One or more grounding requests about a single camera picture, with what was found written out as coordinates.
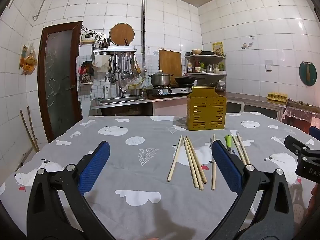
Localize grey printed tablecloth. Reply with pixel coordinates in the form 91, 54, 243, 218
0, 111, 320, 240

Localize green frog handle knife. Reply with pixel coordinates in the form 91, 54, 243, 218
225, 134, 237, 157

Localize red black hanging bag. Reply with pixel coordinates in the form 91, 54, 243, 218
79, 61, 95, 77

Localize metal wall pipe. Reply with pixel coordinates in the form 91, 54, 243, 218
141, 0, 146, 68

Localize yellow egg carton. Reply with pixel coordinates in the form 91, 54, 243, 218
267, 92, 288, 102

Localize steel pot with lid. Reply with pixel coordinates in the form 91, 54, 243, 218
148, 72, 174, 87

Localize orange plastic bag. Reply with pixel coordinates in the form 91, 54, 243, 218
19, 44, 38, 75

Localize rectangular wooden cutting board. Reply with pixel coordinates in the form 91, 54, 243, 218
159, 50, 182, 78

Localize round wooden cutting board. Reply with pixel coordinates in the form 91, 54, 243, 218
109, 23, 135, 46

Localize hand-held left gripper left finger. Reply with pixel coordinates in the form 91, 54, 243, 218
27, 141, 118, 240

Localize person's right hand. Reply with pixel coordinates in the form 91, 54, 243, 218
310, 184, 320, 215

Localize steel sink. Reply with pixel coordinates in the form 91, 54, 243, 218
96, 95, 146, 105

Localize white wall controller box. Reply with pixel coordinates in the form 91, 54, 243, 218
80, 33, 98, 43

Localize yellow perforated utensil holder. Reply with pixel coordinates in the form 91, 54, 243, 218
186, 86, 227, 131

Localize red cabinet with plastic cover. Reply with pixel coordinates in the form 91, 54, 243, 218
282, 106, 317, 133

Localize metal faucet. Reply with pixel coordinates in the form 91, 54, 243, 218
117, 77, 126, 97

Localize steel gas stove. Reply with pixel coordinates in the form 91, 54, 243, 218
146, 85, 193, 96

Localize metal wall rack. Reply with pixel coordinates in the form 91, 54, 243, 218
92, 46, 137, 55

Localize metal corner shelf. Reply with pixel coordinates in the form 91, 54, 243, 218
185, 54, 227, 76

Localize row of condiment bottles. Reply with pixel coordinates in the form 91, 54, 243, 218
187, 57, 225, 73

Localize kitchen counter cabinet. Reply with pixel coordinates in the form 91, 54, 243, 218
90, 92, 287, 120

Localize wooden sticks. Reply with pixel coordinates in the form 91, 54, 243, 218
20, 106, 40, 153

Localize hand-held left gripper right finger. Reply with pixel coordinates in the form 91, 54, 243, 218
211, 140, 294, 240

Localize green round wall hanger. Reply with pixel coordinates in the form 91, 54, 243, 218
299, 61, 317, 86

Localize white hanging cloth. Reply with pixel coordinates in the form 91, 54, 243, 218
94, 55, 110, 73

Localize brown frosted glass door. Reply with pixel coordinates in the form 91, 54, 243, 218
37, 21, 83, 143

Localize black wok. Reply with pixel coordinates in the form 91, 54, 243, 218
174, 76, 204, 85

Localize white soap dispenser bottle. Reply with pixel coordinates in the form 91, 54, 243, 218
104, 77, 111, 99

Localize row of hanging kitchen utensils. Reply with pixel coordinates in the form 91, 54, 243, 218
107, 52, 142, 82

